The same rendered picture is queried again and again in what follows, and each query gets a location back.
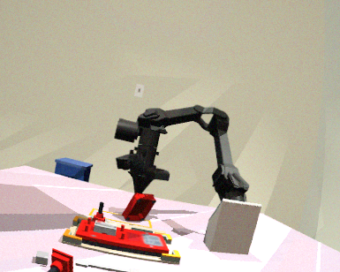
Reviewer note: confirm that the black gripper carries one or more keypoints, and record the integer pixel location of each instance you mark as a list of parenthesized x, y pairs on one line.
[(142, 177)]

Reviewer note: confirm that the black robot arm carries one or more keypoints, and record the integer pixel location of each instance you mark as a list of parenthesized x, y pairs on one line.
[(227, 181)]

